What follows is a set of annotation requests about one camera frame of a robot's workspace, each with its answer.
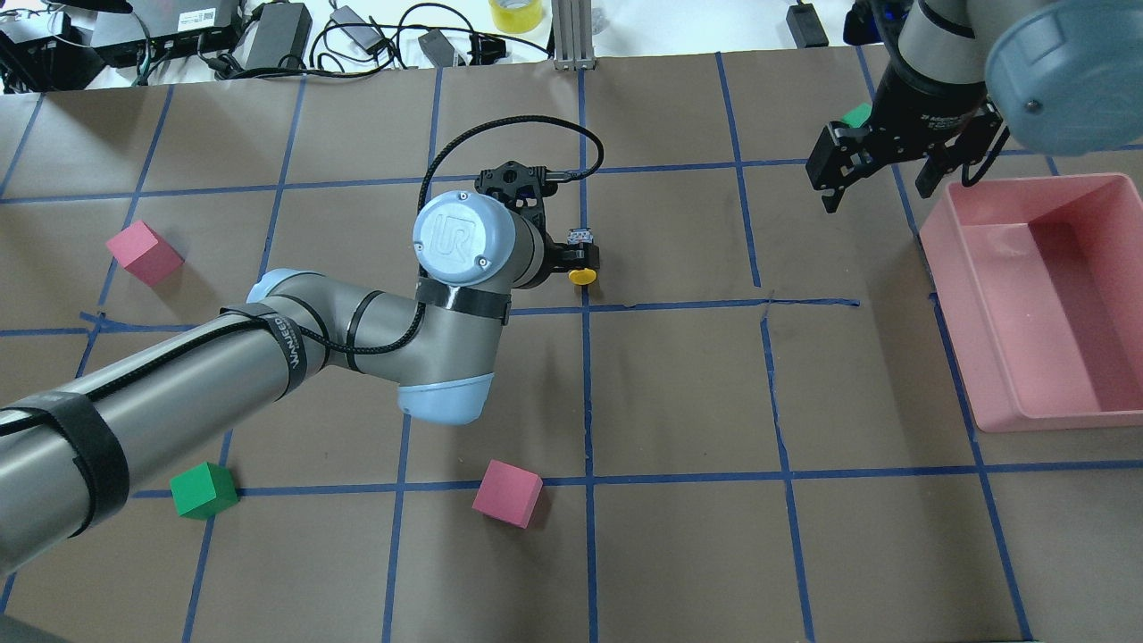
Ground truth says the yellow tape roll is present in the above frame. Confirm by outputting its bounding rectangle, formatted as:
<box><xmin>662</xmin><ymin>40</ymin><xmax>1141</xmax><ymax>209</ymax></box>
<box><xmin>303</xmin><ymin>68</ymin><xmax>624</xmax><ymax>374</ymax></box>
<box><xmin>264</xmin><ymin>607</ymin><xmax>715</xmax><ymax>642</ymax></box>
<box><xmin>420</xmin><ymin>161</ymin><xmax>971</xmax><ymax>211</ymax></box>
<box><xmin>488</xmin><ymin>0</ymin><xmax>544</xmax><ymax>34</ymax></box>

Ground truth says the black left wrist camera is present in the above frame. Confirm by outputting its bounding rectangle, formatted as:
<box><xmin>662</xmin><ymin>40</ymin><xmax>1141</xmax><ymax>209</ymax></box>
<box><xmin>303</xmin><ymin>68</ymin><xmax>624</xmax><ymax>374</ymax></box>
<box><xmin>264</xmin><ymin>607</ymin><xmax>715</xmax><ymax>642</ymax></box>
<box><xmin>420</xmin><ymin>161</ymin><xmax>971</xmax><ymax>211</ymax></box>
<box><xmin>474</xmin><ymin>160</ymin><xmax>558</xmax><ymax>230</ymax></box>

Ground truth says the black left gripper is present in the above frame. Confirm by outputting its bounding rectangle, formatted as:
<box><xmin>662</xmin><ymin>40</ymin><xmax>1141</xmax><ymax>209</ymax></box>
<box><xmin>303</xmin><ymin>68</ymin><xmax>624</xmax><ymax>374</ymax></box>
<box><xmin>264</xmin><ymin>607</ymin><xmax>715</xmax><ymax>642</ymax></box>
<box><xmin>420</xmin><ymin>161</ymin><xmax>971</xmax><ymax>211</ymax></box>
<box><xmin>534</xmin><ymin>228</ymin><xmax>582</xmax><ymax>286</ymax></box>

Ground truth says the pink plastic bin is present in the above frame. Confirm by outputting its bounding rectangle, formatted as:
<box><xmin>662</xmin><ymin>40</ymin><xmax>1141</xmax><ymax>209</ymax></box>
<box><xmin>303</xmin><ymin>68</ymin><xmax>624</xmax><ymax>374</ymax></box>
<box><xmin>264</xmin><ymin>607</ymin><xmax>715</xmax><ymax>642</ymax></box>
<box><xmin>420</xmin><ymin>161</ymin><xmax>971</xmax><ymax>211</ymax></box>
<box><xmin>920</xmin><ymin>172</ymin><xmax>1142</xmax><ymax>434</ymax></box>

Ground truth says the pink cube near base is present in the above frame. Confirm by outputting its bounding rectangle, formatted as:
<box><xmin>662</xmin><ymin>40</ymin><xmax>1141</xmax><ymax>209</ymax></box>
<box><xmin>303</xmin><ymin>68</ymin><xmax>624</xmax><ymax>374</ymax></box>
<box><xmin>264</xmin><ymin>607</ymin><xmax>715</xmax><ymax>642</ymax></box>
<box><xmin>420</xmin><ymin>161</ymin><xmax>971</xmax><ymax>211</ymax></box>
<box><xmin>471</xmin><ymin>459</ymin><xmax>544</xmax><ymax>529</ymax></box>

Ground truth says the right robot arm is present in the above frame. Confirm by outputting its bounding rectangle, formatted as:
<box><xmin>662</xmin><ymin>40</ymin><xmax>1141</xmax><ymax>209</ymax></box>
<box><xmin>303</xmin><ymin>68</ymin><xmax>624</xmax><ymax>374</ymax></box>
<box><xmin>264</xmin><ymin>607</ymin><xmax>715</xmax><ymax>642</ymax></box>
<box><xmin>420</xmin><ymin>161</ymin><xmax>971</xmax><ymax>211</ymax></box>
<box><xmin>805</xmin><ymin>1</ymin><xmax>1142</xmax><ymax>212</ymax></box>

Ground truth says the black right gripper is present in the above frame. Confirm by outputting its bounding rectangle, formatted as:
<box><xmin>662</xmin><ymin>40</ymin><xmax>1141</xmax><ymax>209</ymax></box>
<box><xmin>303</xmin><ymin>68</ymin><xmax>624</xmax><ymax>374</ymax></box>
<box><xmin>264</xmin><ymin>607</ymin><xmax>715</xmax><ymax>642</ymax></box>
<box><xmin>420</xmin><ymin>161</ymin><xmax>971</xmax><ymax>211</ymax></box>
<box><xmin>805</xmin><ymin>63</ymin><xmax>1005</xmax><ymax>214</ymax></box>

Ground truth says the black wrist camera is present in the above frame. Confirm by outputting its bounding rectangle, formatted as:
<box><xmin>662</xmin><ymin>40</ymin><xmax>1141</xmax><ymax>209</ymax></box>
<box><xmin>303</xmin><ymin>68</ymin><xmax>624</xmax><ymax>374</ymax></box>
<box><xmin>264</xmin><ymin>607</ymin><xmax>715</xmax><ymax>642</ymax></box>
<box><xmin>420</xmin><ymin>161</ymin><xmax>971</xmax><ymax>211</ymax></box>
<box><xmin>474</xmin><ymin>160</ymin><xmax>558</xmax><ymax>230</ymax></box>
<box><xmin>842</xmin><ymin>1</ymin><xmax>914</xmax><ymax>47</ymax></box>

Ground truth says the pink cube far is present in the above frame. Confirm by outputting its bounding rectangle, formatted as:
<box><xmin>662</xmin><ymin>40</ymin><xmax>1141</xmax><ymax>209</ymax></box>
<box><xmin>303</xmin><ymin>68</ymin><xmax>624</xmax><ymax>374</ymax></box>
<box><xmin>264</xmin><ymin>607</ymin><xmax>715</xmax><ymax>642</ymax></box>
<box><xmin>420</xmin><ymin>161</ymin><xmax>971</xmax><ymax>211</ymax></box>
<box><xmin>105</xmin><ymin>222</ymin><xmax>185</xmax><ymax>288</ymax></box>

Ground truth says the aluminium frame post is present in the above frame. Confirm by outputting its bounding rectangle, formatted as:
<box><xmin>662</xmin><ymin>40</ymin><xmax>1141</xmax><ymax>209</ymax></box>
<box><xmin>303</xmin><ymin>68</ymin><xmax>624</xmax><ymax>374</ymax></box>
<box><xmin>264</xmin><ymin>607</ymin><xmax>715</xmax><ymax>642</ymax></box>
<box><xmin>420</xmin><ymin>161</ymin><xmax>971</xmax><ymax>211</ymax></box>
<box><xmin>551</xmin><ymin>0</ymin><xmax>597</xmax><ymax>71</ymax></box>

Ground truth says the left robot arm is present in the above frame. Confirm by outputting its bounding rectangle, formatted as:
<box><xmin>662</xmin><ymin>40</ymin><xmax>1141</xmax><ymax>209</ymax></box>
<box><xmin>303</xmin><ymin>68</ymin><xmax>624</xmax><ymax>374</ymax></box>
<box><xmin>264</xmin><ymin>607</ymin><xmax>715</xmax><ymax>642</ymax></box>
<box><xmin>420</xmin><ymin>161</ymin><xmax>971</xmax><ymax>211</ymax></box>
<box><xmin>1</xmin><ymin>190</ymin><xmax>563</xmax><ymax>574</ymax></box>

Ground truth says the green cube by bin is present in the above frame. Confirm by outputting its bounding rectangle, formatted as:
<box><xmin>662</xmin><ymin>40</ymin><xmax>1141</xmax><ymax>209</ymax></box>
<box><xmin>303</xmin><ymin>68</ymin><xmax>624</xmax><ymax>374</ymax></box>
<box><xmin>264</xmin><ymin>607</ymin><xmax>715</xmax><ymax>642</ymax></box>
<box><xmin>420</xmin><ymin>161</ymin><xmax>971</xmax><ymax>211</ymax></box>
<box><xmin>839</xmin><ymin>103</ymin><xmax>872</xmax><ymax>128</ymax></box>

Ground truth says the green cube near base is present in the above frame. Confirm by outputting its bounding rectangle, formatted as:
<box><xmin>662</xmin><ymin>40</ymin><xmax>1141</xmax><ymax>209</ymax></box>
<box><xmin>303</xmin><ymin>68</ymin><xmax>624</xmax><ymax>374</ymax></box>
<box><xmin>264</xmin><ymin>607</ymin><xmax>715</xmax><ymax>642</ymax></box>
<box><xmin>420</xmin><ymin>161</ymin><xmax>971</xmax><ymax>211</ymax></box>
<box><xmin>169</xmin><ymin>463</ymin><xmax>239</xmax><ymax>521</ymax></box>

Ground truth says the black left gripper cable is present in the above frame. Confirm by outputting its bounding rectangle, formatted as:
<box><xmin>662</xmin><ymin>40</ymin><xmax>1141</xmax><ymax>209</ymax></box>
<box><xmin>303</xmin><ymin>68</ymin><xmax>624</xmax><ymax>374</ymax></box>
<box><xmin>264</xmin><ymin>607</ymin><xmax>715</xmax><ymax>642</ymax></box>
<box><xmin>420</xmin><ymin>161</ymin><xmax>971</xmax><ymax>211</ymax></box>
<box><xmin>295</xmin><ymin>116</ymin><xmax>605</xmax><ymax>351</ymax></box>

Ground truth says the black power adapter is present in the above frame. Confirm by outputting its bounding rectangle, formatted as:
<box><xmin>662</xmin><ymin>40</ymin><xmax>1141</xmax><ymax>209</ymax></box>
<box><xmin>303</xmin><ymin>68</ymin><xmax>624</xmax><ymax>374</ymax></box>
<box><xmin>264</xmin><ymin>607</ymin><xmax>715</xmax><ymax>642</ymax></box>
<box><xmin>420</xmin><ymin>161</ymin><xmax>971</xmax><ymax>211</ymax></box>
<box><xmin>785</xmin><ymin>1</ymin><xmax>830</xmax><ymax>49</ymax></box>

